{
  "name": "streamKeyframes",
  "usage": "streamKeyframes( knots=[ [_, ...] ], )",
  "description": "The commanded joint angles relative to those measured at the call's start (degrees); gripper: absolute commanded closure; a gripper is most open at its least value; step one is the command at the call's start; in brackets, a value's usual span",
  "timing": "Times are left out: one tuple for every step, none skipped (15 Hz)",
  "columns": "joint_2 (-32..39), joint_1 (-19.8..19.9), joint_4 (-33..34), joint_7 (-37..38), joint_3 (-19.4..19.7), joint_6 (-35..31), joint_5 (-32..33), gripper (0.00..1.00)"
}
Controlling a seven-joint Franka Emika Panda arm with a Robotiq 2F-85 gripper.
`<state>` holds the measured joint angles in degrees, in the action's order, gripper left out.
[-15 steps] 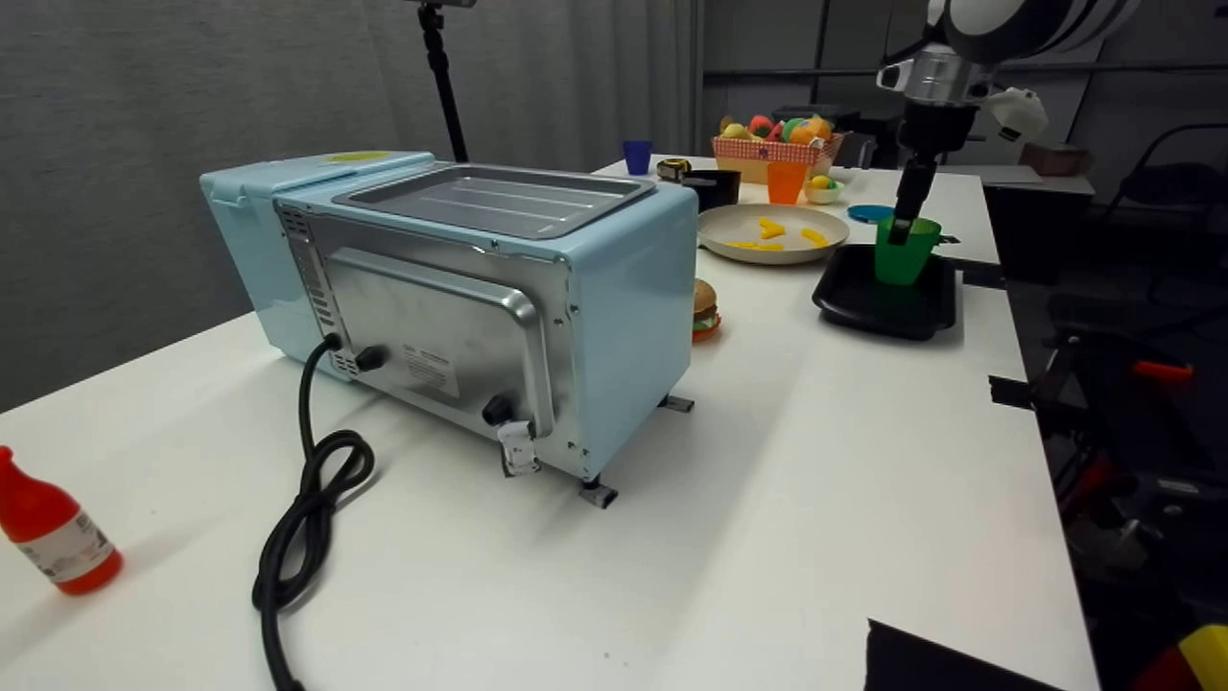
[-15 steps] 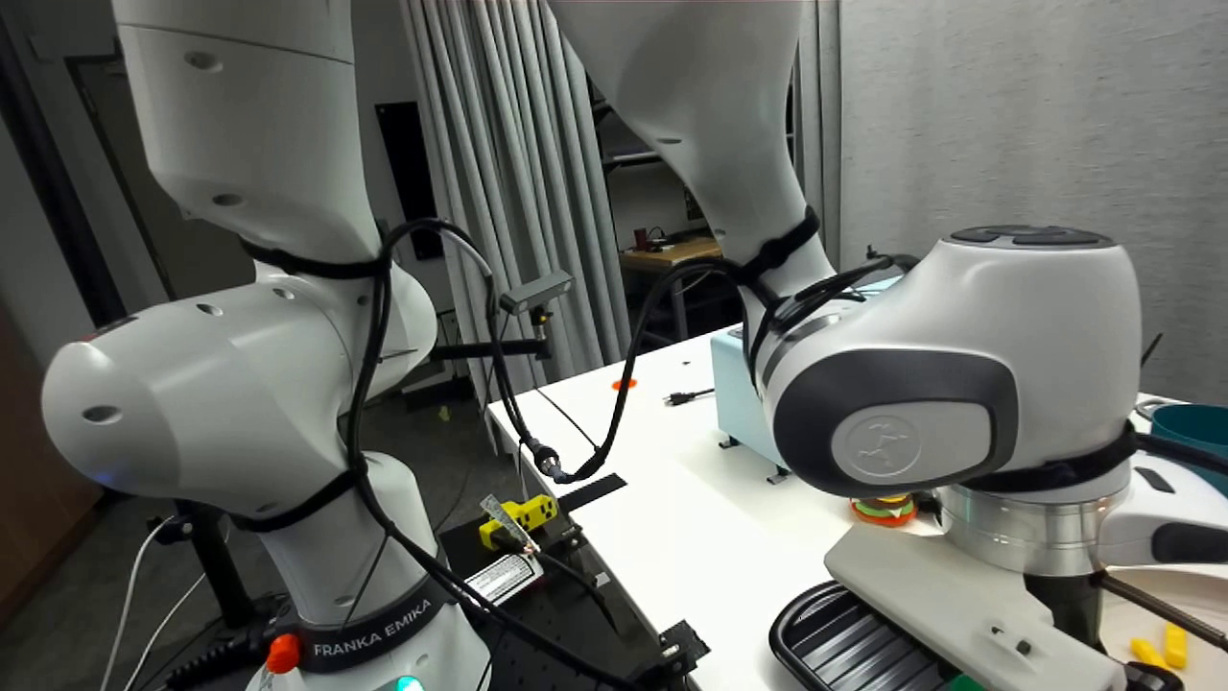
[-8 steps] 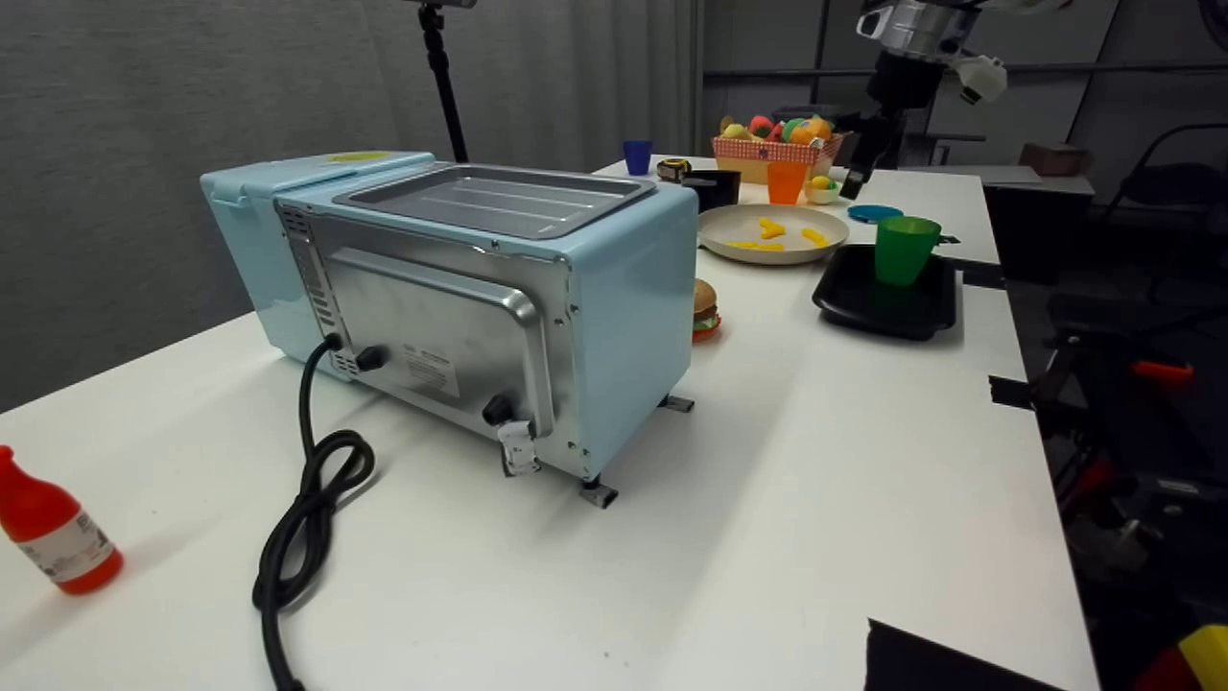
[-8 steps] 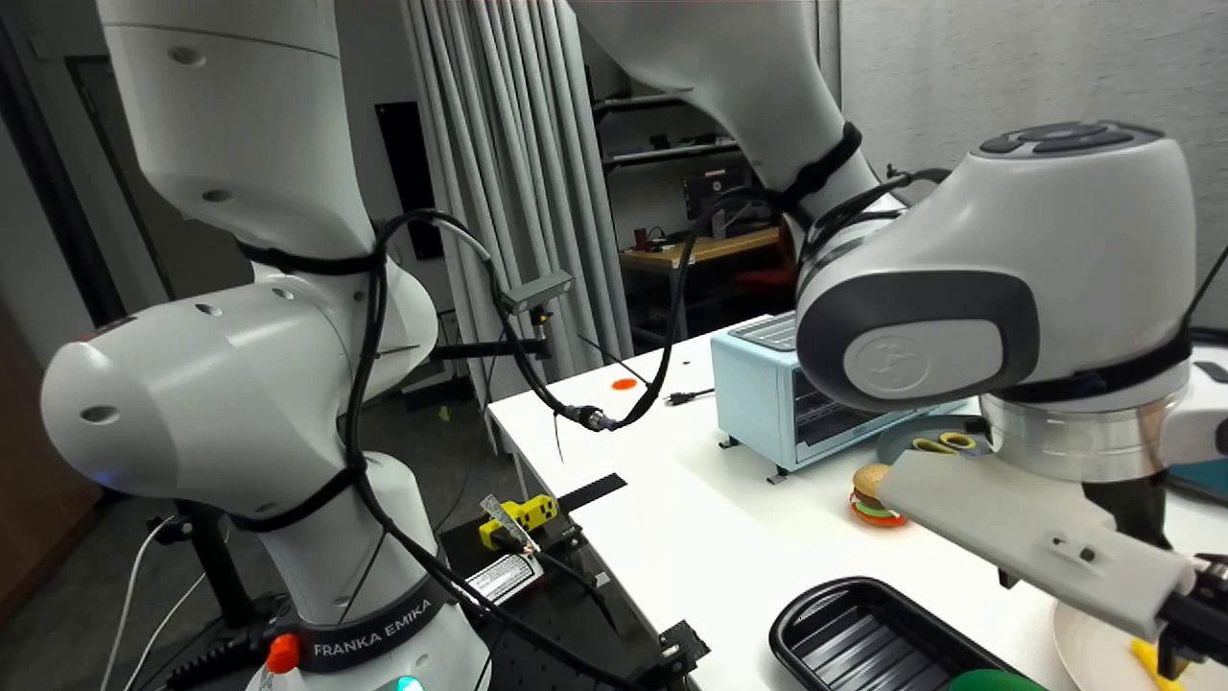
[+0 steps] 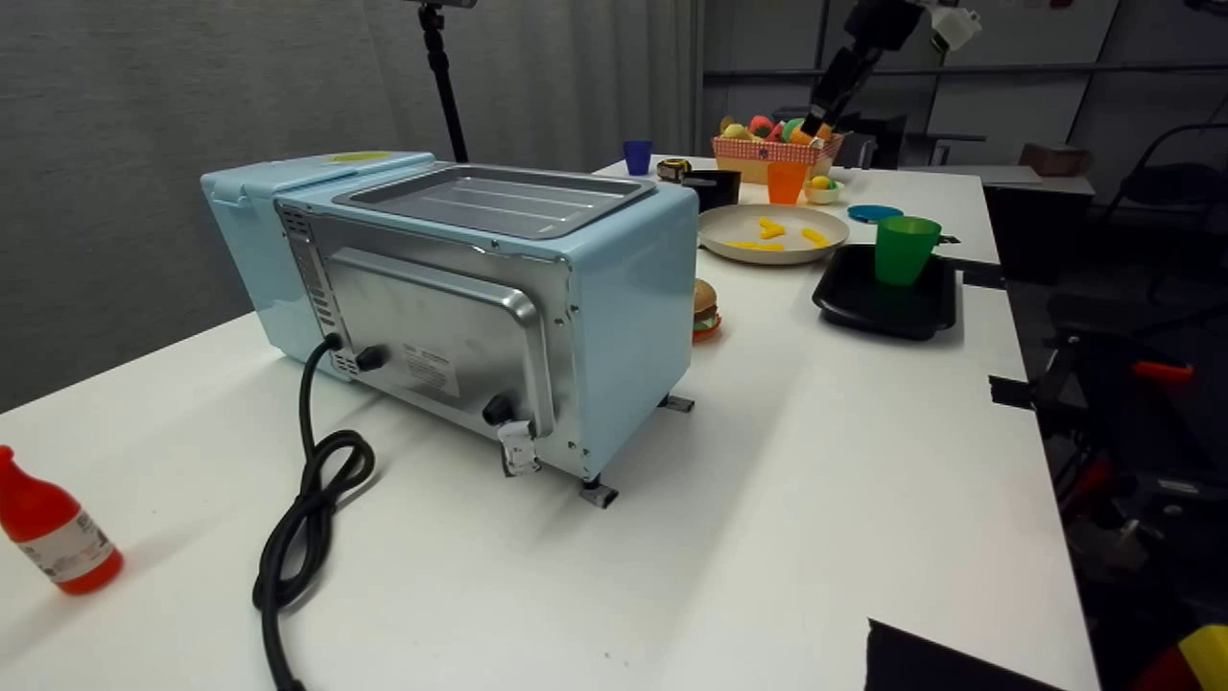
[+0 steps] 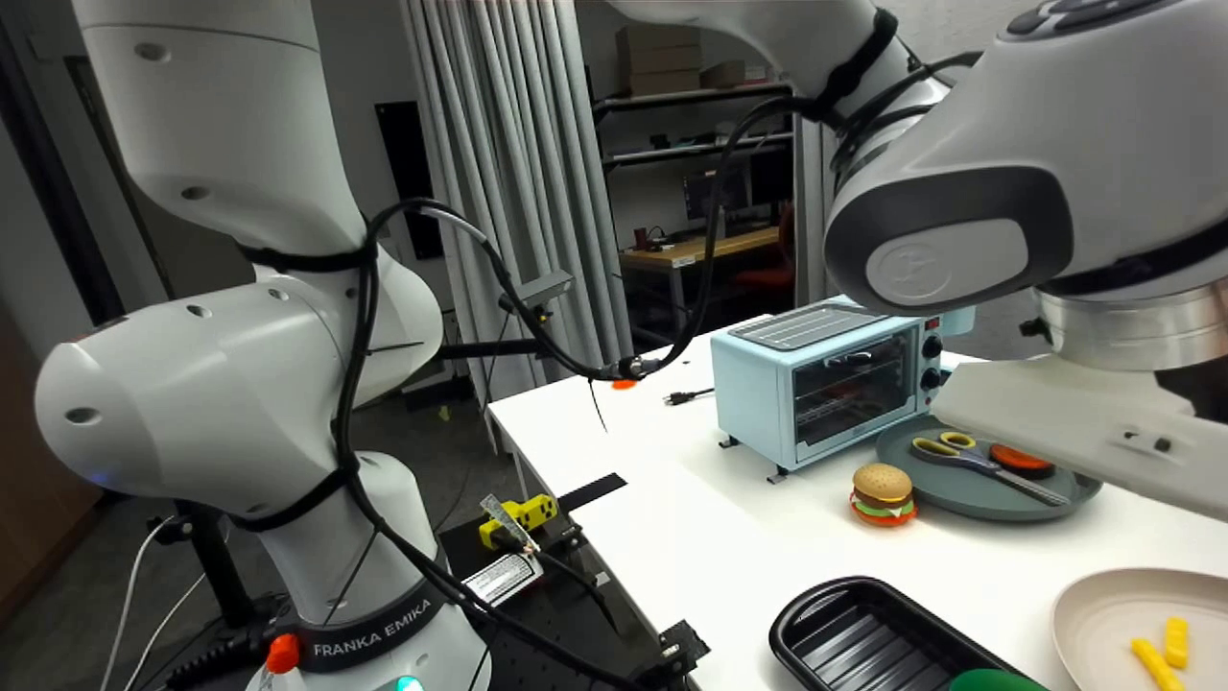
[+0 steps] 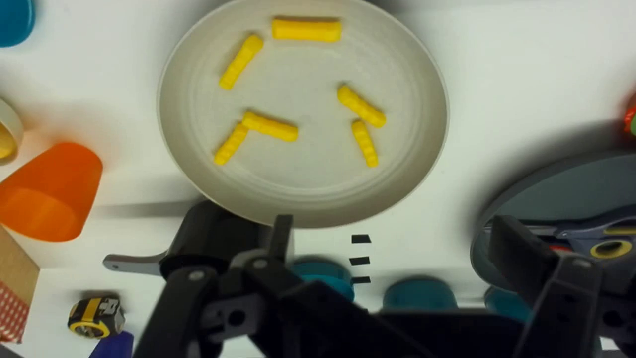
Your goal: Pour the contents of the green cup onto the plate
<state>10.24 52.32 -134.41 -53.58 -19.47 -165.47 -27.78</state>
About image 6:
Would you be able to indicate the cardboard box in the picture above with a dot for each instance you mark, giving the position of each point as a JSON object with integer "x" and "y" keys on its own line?
{"x": 661, "y": 58}

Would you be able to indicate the dark metal shelf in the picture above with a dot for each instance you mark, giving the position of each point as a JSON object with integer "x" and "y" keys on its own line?
{"x": 663, "y": 154}

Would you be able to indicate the yellow toy fry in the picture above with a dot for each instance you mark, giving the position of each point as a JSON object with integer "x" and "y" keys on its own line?
{"x": 1156, "y": 666}
{"x": 1176, "y": 640}

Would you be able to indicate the beige round plate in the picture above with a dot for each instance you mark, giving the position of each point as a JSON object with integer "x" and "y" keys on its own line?
{"x": 1112, "y": 615}

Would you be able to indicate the silver label plate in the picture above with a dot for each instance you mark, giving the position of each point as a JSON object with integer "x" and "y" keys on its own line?
{"x": 500, "y": 580}

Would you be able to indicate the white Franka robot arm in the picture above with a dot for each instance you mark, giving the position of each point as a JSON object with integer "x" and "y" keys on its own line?
{"x": 232, "y": 372}

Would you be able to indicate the grey curtain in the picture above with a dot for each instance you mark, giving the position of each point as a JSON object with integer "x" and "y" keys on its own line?
{"x": 538, "y": 154}

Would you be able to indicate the wooden background table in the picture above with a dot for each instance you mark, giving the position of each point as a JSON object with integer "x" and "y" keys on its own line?
{"x": 704, "y": 249}

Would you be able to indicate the red toy slice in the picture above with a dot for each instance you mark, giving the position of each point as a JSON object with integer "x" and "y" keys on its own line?
{"x": 1023, "y": 459}

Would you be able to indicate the white bottle orange cap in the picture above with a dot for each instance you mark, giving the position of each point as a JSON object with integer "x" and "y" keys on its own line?
{"x": 278, "y": 660}

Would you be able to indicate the green plastic cup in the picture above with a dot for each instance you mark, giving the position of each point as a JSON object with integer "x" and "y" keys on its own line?
{"x": 993, "y": 683}

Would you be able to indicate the yellow clamp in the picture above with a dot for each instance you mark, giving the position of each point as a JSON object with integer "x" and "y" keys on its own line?
{"x": 523, "y": 514}

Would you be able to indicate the small orange disc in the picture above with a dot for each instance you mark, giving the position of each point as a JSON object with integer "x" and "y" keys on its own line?
{"x": 621, "y": 382}

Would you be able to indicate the black ridged tray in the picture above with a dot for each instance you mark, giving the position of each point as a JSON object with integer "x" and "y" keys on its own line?
{"x": 868, "y": 640}

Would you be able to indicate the light blue toaster oven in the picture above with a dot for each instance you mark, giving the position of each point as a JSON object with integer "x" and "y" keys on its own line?
{"x": 818, "y": 377}

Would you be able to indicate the toy burger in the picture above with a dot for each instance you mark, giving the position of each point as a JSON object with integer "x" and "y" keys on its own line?
{"x": 882, "y": 493}

